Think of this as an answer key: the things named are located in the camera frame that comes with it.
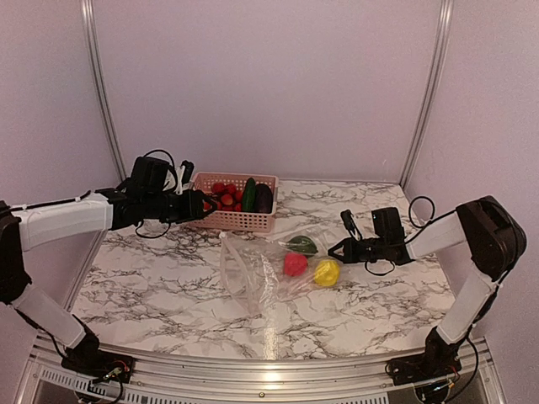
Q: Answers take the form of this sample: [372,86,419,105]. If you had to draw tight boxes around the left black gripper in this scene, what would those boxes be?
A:
[143,189,218,224]

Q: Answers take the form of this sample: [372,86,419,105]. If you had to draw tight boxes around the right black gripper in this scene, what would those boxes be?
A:
[328,237,388,263]

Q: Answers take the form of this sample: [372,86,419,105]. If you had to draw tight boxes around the red fake strawberries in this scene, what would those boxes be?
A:
[211,182,243,212]

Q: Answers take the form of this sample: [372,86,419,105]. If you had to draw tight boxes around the yellow fake lemon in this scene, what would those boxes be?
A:
[313,259,340,287]

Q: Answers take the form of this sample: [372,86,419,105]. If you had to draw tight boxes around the green fake cucumber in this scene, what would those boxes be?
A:
[242,178,256,212]

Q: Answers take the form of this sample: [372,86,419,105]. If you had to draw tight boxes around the green fake vegetable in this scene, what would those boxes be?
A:
[286,236,318,258]

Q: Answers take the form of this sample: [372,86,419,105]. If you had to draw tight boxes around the red fake tomato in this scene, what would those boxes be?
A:
[283,252,308,277]

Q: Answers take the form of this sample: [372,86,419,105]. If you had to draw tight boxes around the purple fake eggplant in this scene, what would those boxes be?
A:
[254,183,273,214]

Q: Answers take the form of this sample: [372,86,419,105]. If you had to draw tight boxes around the clear zip top bag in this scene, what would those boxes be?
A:
[220,226,343,315]

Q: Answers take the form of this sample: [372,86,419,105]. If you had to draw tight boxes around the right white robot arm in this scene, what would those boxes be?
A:
[328,195,527,377]

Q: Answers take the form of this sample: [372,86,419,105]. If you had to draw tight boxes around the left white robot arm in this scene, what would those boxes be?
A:
[1,152,217,375]

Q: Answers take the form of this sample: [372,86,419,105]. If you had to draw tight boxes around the pink perforated plastic basket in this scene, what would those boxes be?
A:
[189,172,279,233]

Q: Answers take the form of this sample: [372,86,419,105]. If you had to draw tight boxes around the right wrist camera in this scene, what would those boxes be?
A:
[340,210,363,241]

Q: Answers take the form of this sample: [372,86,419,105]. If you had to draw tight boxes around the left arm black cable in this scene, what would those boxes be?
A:
[134,149,178,240]

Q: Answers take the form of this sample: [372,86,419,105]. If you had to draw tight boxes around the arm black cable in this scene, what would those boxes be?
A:
[364,195,437,277]
[134,149,178,240]

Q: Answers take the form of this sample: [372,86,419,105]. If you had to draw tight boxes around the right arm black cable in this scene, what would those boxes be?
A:
[364,195,437,277]

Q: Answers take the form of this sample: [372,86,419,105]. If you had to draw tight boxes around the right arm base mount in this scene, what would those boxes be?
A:
[385,327,465,385]

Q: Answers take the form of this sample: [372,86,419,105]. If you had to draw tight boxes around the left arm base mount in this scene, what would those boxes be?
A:
[61,317,135,383]

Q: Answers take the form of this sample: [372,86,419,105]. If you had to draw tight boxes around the left aluminium frame post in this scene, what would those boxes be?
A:
[80,0,127,181]

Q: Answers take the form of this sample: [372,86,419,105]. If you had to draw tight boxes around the aluminium frame post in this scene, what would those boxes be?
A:
[80,0,127,181]
[399,0,454,189]

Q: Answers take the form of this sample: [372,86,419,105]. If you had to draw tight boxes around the front aluminium rail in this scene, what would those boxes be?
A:
[16,343,506,404]

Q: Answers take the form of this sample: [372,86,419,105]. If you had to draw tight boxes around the right aluminium frame post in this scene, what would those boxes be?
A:
[399,0,454,189]

